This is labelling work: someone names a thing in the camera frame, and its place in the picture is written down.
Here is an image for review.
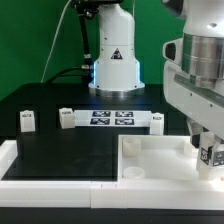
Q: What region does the white U-shaped fence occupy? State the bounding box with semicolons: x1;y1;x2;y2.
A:
0;140;224;210

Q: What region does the white cable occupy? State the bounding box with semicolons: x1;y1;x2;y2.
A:
40;0;73;84

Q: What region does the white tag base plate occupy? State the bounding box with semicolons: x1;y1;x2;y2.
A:
74;110;152;127

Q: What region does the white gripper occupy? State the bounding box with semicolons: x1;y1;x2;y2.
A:
163;61;224;148

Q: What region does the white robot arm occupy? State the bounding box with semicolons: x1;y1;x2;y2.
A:
72;0;224;145

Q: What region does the black cable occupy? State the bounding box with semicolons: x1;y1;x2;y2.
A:
45;64;93;84

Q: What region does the white square tabletop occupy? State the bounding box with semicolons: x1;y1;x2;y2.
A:
118;135;224;181

